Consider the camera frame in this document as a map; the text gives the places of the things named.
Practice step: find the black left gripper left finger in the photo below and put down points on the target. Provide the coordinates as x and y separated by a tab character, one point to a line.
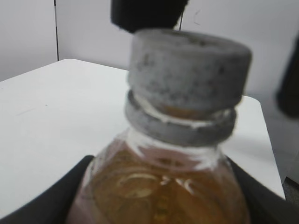
52	206

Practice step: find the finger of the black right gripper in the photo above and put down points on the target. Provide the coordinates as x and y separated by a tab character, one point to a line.
133	15
287	97

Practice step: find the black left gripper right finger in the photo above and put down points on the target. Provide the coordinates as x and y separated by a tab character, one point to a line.
265	207

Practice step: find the white bottle cap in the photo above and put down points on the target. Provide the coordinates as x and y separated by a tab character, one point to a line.
185	70

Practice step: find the oolong tea plastic bottle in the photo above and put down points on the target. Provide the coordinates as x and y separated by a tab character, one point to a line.
167	167

